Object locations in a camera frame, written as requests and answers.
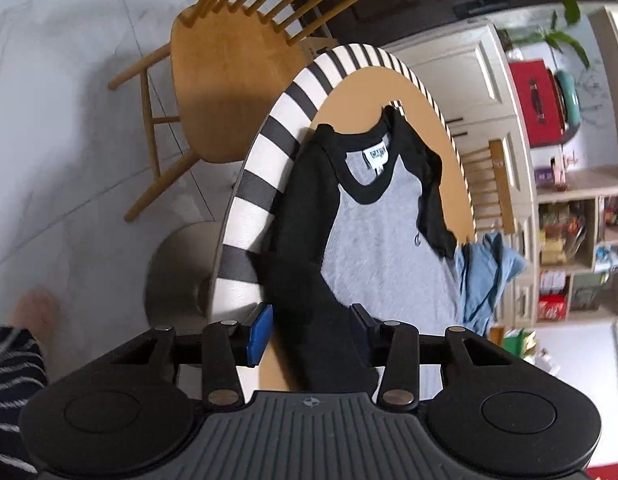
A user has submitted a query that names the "green houseplant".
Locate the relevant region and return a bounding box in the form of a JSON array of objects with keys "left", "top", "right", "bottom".
[{"left": 506, "top": 0, "right": 591, "bottom": 70}]

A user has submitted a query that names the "teal appliance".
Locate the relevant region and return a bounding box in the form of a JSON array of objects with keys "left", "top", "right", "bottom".
[{"left": 553, "top": 69, "right": 586, "bottom": 137}]

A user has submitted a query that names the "open shelf unit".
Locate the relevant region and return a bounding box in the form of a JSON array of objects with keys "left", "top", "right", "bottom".
[{"left": 533, "top": 162, "right": 618, "bottom": 327}]

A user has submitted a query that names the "person's bare foot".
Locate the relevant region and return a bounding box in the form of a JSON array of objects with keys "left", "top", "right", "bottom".
[{"left": 11, "top": 287, "right": 60, "bottom": 343}]

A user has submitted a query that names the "grey shirt with black sleeves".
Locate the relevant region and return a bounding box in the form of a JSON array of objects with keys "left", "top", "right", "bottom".
[{"left": 259, "top": 105, "right": 464, "bottom": 403}]

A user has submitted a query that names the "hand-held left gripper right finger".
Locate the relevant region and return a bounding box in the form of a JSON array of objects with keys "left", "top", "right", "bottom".
[{"left": 349, "top": 303, "right": 514, "bottom": 410}]

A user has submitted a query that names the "white panelled cabinet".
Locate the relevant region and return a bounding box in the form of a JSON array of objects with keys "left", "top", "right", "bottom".
[{"left": 386, "top": 19, "right": 540, "bottom": 323}]

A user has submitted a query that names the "blue garment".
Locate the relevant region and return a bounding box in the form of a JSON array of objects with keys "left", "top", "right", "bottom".
[{"left": 454, "top": 231, "right": 530, "bottom": 339}]

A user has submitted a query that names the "person's striped trouser leg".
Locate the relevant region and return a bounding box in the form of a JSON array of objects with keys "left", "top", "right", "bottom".
[{"left": 0, "top": 326, "right": 47, "bottom": 480}]

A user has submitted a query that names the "wooden spindle-back chair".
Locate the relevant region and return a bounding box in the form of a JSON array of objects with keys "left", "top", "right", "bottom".
[
  {"left": 108, "top": 0, "right": 438, "bottom": 223},
  {"left": 460, "top": 139, "right": 518, "bottom": 237}
]

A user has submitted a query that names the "red packet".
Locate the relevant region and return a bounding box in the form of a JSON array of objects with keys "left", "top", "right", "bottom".
[{"left": 538, "top": 294, "right": 570, "bottom": 322}]

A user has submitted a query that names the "red box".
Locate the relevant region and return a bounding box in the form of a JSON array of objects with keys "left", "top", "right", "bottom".
[{"left": 508, "top": 58, "right": 568, "bottom": 149}]

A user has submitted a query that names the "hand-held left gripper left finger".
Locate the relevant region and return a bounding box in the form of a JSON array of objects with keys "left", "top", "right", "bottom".
[{"left": 109, "top": 302, "right": 274, "bottom": 409}]

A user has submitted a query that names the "round wooden table striped rim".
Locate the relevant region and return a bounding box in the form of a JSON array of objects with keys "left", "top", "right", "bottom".
[{"left": 145, "top": 44, "right": 478, "bottom": 397}]

